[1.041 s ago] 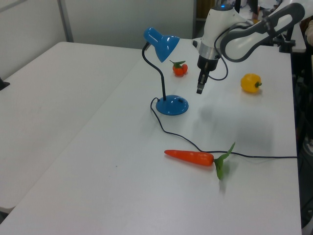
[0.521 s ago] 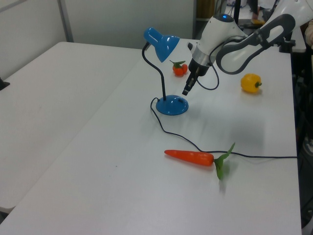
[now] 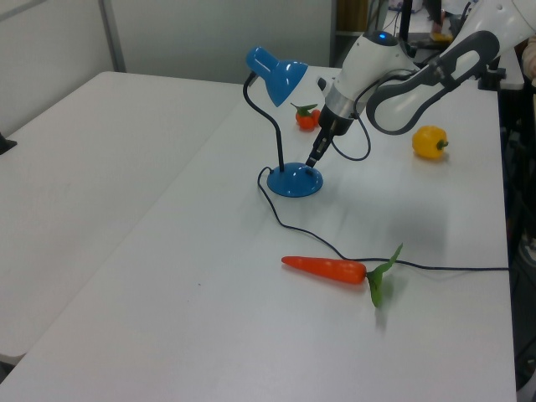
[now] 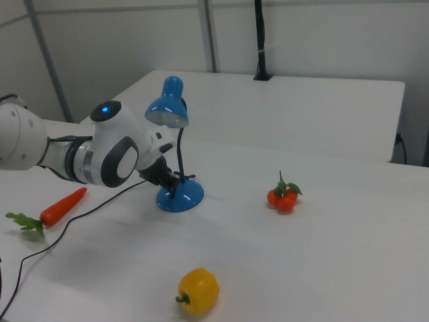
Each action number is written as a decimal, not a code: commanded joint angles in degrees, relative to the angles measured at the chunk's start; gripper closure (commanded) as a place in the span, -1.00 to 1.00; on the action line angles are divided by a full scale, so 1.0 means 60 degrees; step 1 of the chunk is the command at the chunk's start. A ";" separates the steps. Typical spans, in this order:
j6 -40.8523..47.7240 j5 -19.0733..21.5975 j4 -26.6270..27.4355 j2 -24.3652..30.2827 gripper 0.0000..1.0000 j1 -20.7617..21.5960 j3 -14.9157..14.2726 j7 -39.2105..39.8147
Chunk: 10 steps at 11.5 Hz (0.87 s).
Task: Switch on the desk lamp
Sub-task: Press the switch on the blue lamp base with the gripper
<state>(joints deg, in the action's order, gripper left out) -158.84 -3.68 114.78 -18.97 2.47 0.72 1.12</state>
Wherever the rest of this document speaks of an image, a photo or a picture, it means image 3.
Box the black pole with table clamp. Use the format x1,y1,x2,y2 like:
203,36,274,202
478,58,508,91

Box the wooden cabinet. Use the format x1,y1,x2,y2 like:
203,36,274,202
335,0,370,33

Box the blue desk lamp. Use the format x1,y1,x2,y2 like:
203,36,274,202
243,45,325,198

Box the red toy tomatoes with leaves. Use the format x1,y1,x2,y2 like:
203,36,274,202
290,102,322,131

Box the grey partition post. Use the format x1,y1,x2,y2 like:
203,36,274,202
99,0,127,73

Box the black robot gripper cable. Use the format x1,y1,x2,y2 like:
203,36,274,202
329,69,420,162

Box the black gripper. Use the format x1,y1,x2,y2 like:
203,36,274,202
306,104,355,168

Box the yellow toy bell pepper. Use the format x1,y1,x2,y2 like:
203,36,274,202
411,125,450,160

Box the dark lamp power cable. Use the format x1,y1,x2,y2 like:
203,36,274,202
255,166,510,272

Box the person standing in background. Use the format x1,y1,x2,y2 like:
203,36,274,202
425,0,447,31

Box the thin black stand pole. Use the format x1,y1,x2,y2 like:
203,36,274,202
399,0,414,42

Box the orange toy carrot with leaves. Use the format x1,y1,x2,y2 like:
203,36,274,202
281,242,405,309

